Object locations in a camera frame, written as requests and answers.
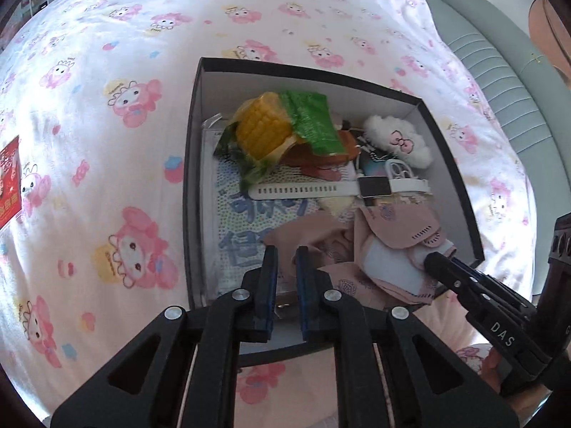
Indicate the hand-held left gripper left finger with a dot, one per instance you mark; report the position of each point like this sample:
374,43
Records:
267,285

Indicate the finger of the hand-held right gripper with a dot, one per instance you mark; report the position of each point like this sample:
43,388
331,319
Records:
450,272

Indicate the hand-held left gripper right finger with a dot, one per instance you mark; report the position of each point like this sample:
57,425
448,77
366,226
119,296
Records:
303,285

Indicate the beige printed face mask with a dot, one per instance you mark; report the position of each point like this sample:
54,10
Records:
308,232
392,267
352,283

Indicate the black cardboard box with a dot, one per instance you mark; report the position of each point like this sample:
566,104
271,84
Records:
192,187

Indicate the person's right hand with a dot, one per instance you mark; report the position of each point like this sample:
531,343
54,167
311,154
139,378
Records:
496,372

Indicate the blue white beaded pouch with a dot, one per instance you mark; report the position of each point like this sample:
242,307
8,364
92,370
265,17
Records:
241,218

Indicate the white smart watch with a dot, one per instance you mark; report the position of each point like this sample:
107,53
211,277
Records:
303,190

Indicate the brown sausage packet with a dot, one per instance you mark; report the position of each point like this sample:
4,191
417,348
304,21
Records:
330,158

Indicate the white fluffy plush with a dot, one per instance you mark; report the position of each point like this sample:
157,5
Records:
392,138

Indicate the yellow corn packet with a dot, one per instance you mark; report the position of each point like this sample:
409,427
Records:
261,120

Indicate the green snack packet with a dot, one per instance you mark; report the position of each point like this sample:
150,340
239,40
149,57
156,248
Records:
312,120

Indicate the pink cartoon printed blanket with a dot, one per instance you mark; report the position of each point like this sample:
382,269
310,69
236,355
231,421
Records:
111,187

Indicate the grey padded headboard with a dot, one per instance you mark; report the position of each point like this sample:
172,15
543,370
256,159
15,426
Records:
490,53

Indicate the red booklet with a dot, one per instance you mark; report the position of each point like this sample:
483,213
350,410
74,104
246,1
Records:
9,178

